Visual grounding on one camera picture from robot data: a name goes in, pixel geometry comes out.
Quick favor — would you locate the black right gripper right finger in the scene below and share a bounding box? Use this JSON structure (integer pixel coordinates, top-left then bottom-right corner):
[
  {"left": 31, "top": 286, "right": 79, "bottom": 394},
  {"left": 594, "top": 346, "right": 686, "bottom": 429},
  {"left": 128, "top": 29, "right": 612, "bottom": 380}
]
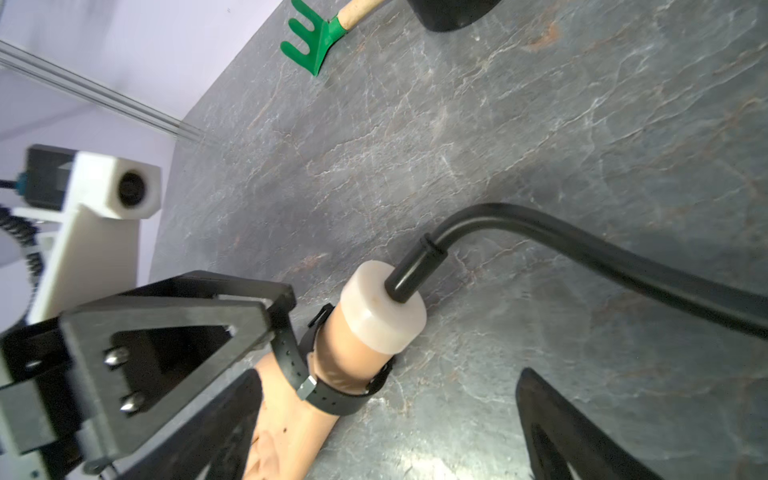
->
[{"left": 515, "top": 368, "right": 659, "bottom": 479}]

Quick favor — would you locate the green toy rake wooden handle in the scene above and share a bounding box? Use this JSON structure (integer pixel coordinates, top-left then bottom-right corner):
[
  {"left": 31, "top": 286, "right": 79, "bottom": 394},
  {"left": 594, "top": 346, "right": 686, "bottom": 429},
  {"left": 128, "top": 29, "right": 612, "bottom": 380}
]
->
[{"left": 280, "top": 0, "right": 384, "bottom": 76}]

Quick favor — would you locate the black plant pot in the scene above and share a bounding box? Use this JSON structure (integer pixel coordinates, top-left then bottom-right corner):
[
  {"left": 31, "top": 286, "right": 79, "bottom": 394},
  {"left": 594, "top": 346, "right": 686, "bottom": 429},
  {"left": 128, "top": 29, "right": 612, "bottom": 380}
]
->
[{"left": 407, "top": 0, "right": 500, "bottom": 32}]

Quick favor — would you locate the black gooseneck hand stand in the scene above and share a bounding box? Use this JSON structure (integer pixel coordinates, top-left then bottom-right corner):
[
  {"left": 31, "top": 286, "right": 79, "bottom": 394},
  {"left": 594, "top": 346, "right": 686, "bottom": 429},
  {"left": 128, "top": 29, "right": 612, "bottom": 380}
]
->
[{"left": 384, "top": 203, "right": 767, "bottom": 340}]

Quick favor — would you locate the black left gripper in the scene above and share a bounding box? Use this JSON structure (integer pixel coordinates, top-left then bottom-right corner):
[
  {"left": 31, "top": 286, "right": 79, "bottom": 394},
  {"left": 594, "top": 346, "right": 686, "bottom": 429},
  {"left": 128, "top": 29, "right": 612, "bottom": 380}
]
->
[{"left": 1, "top": 271, "right": 296, "bottom": 479}]

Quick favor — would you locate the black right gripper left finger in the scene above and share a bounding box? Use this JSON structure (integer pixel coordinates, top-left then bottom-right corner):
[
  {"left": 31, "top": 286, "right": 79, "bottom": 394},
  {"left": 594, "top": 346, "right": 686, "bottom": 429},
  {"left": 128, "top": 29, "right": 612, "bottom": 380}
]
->
[{"left": 119, "top": 369, "right": 263, "bottom": 479}]

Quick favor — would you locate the black wrist watch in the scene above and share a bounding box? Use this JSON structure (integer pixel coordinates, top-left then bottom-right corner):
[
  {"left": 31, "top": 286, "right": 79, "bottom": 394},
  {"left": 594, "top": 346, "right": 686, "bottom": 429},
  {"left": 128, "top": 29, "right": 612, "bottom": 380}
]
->
[{"left": 267, "top": 303, "right": 395, "bottom": 416}]

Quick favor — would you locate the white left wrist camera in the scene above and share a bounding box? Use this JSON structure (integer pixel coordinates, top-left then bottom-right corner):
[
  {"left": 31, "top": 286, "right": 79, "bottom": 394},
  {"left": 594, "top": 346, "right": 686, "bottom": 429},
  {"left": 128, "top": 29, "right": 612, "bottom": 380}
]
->
[{"left": 1, "top": 144, "right": 162, "bottom": 325}]

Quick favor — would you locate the beige mannequin hand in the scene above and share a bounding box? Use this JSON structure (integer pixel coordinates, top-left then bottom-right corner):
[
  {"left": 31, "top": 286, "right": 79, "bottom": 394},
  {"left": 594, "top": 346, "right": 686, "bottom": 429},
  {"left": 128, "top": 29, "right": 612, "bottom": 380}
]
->
[{"left": 243, "top": 260, "right": 427, "bottom": 479}]

